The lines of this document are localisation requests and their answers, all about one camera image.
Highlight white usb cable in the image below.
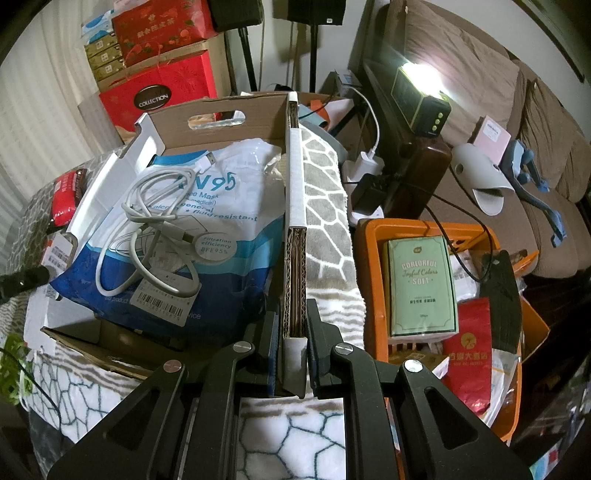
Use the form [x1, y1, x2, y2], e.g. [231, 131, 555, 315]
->
[94, 151, 218, 298]

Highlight black speaker on stand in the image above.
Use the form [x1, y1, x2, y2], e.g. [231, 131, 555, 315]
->
[273, 0, 346, 92]

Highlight red floral gift box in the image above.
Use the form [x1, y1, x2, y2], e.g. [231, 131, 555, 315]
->
[112, 0, 216, 67]

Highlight red collection gift box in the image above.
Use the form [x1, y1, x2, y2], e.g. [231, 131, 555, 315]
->
[99, 50, 217, 135]

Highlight red paper packet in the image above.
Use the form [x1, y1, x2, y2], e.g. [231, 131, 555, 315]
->
[443, 298, 492, 415]

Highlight green tissue pack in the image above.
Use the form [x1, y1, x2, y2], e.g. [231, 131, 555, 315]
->
[382, 236, 459, 340]

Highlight black cable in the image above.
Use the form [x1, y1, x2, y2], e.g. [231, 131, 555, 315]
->
[345, 179, 496, 283]

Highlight pink box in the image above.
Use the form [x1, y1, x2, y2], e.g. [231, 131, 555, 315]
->
[473, 116, 511, 165]

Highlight red pouch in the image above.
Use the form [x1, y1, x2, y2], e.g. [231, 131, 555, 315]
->
[50, 168, 87, 228]

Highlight orange plastic basket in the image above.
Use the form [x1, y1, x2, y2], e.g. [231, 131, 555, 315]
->
[353, 218, 525, 443]

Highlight green black portable lamp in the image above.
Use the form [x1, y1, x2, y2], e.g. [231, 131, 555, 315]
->
[391, 62, 452, 137]

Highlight white charger with cable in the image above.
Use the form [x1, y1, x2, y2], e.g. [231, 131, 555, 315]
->
[348, 87, 384, 182]

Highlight green coiled cord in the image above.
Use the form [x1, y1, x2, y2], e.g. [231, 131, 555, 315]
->
[0, 333, 34, 407]

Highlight black flat pouch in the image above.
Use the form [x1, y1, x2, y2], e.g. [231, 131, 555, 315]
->
[480, 250, 522, 354]

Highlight white power strip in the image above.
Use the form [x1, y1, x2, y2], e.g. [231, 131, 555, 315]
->
[341, 152, 386, 227]

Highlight brown cardboard box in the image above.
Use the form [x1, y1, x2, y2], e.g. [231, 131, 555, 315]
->
[24, 92, 304, 380]

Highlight dark brown wooden box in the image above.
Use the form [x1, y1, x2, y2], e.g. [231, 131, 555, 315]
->
[383, 136, 452, 219]

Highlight blue plastic clamp holder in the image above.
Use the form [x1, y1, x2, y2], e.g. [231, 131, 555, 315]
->
[500, 138, 568, 247]

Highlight black power adapter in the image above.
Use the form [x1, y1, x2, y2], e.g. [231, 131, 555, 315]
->
[351, 174, 387, 215]

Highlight grey slipper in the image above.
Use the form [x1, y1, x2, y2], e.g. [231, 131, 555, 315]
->
[451, 143, 514, 217]

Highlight stacked gold small boxes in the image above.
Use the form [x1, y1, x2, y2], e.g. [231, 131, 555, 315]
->
[85, 33, 125, 82]

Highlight grey white patterned blanket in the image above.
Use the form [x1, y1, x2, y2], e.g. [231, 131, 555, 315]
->
[23, 123, 366, 479]

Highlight blue white N95 mask bag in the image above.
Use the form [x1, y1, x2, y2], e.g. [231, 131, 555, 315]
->
[52, 139, 284, 337]

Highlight brown pillow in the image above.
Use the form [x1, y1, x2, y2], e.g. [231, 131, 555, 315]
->
[385, 1, 526, 146]

